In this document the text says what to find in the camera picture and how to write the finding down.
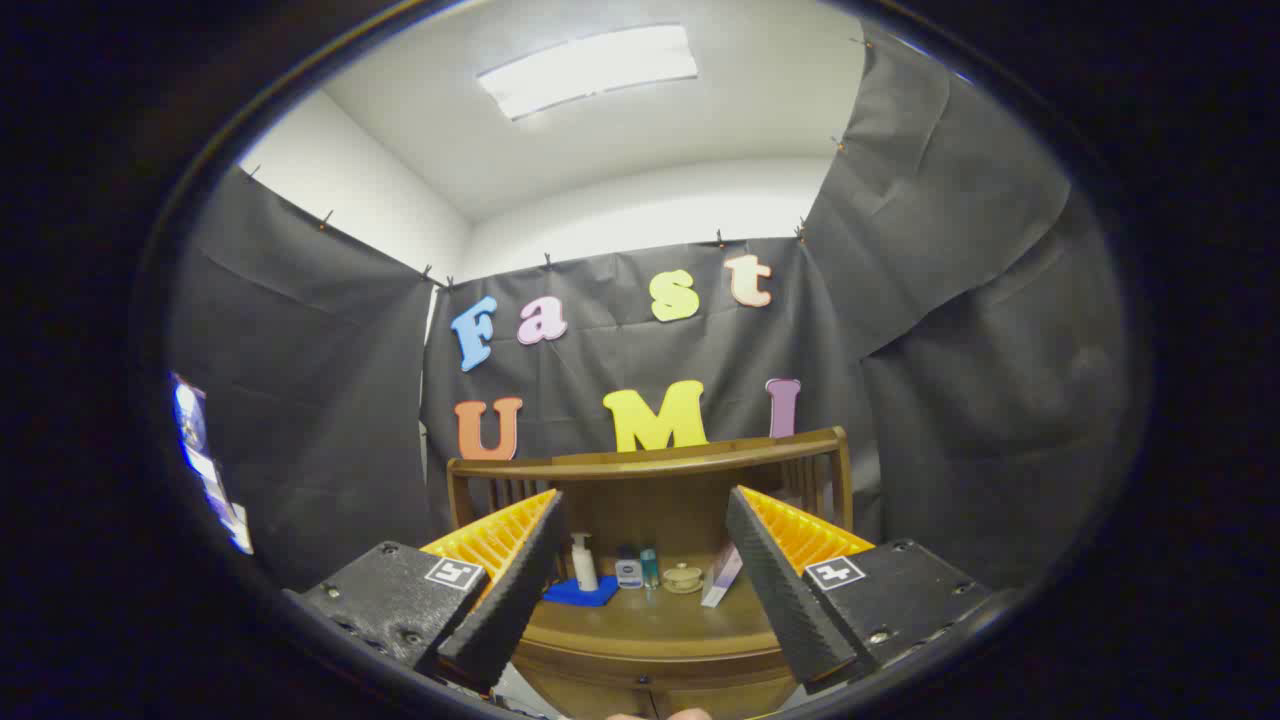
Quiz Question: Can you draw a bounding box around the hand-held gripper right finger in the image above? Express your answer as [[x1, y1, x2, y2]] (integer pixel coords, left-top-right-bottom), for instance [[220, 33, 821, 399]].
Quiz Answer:
[[725, 485, 991, 693]]

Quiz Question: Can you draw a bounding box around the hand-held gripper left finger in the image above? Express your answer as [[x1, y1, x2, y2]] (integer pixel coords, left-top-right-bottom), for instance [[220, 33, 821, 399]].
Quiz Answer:
[[285, 488, 566, 693]]

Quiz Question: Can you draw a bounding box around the wooden countertop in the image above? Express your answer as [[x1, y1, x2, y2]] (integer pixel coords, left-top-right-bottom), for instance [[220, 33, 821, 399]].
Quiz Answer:
[[518, 575, 791, 661]]

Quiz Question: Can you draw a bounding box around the wooden cabinet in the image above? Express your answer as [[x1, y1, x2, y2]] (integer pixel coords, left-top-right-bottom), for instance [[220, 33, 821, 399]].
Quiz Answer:
[[445, 427, 881, 720]]

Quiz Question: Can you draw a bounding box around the blue folded cloth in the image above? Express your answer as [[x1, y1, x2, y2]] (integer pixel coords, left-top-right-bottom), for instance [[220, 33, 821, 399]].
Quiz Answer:
[[543, 575, 621, 608]]

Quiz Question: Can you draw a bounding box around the purple white leaning book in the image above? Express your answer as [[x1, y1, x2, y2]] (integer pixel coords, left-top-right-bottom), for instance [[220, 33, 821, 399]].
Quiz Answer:
[[700, 545, 744, 609]]

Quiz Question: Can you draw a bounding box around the ceiling light panel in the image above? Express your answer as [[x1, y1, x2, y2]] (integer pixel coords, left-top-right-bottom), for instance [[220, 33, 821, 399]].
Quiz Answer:
[[477, 24, 699, 122]]

